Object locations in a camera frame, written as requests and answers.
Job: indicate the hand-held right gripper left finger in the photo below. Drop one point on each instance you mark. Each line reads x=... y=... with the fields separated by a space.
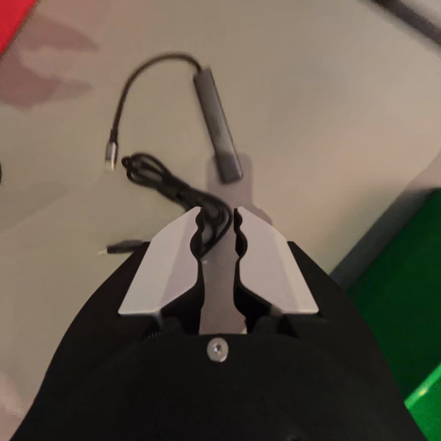
x=162 y=272

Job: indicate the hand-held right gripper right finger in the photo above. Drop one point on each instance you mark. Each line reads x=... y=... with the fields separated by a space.
x=272 y=272

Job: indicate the green plastic bin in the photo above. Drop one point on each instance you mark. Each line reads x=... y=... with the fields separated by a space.
x=396 y=293

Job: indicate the red plastic bin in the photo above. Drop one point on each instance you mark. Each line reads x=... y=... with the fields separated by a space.
x=10 y=20

